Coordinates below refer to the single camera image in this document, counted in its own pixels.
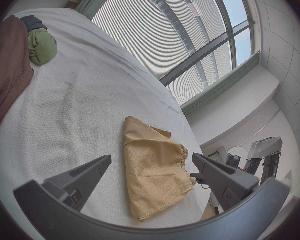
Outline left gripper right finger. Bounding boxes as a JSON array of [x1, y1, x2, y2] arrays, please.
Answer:
[[191, 152, 260, 211]]

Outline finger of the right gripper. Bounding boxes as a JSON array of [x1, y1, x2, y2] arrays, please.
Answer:
[[190, 172, 207, 188]]

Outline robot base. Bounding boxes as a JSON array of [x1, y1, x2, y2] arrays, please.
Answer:
[[216, 146, 243, 171]]

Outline grey-green curtain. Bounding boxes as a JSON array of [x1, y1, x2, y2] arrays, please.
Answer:
[[73, 0, 111, 20], [179, 50, 262, 116]]

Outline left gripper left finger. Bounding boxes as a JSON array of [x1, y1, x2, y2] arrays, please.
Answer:
[[42, 154, 112, 212]]

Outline brown garment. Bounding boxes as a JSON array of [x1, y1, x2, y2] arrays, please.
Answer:
[[0, 14, 35, 140]]

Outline bed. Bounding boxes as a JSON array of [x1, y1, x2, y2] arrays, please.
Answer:
[[0, 0, 217, 228]]

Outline black garment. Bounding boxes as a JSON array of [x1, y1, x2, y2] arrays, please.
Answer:
[[20, 15, 48, 32]]

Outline window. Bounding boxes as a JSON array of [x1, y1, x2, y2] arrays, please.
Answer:
[[90, 0, 257, 107]]

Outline tan shorts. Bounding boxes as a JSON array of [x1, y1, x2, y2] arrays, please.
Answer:
[[124, 116, 199, 222]]

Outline green garment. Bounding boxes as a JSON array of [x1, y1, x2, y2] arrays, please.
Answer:
[[27, 28, 57, 67]]

